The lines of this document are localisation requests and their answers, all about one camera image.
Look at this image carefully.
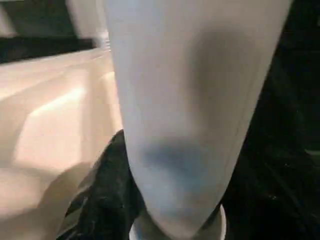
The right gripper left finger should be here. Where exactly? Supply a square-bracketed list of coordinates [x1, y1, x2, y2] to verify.
[56, 129, 147, 240]

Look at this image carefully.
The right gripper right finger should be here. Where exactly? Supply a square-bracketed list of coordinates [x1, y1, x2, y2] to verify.
[219, 146, 320, 240]

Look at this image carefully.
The white plastic table top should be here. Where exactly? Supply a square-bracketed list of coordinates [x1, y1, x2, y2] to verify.
[0, 46, 127, 240]

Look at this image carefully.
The white plastic table leg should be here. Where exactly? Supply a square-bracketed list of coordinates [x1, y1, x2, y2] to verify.
[66, 0, 112, 51]
[101, 0, 294, 240]

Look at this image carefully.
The black mat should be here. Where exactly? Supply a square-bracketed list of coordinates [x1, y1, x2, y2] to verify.
[0, 0, 320, 240]

